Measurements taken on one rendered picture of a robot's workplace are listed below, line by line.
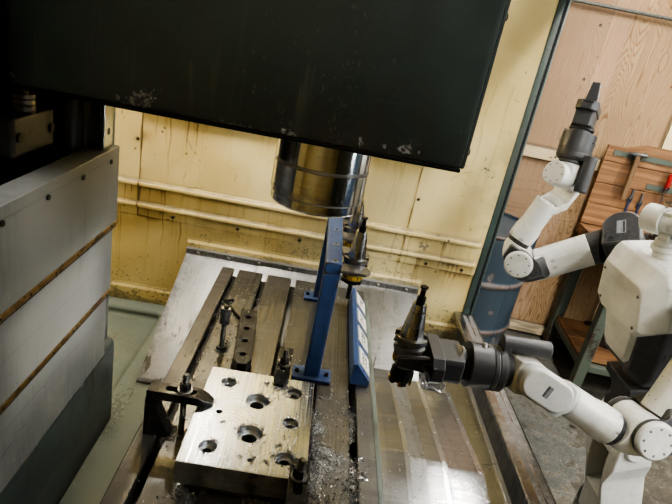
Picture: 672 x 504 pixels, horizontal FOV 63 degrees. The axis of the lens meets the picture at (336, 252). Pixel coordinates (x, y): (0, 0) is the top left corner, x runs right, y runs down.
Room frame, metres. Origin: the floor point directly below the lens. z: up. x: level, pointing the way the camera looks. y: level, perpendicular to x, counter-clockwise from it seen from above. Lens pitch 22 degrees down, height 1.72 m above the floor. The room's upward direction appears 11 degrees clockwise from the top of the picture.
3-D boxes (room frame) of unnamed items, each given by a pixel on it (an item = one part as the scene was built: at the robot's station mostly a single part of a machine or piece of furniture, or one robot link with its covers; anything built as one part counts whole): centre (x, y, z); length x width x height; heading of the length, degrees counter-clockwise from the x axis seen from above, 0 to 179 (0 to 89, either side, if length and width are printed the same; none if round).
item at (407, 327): (0.92, -0.17, 1.26); 0.04 x 0.04 x 0.07
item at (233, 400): (0.89, 0.09, 0.97); 0.29 x 0.23 x 0.05; 3
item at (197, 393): (0.90, 0.25, 0.97); 0.13 x 0.03 x 0.15; 93
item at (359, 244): (1.25, -0.05, 1.26); 0.04 x 0.04 x 0.07
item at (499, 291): (3.10, -0.82, 0.44); 0.60 x 0.60 x 0.88
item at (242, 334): (1.22, 0.18, 0.93); 0.26 x 0.05 x 0.06; 8
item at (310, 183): (0.91, 0.05, 1.50); 0.16 x 0.16 x 0.12
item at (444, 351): (0.93, -0.27, 1.18); 0.13 x 0.12 x 0.10; 3
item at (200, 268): (1.56, 0.09, 0.75); 0.89 x 0.70 x 0.26; 93
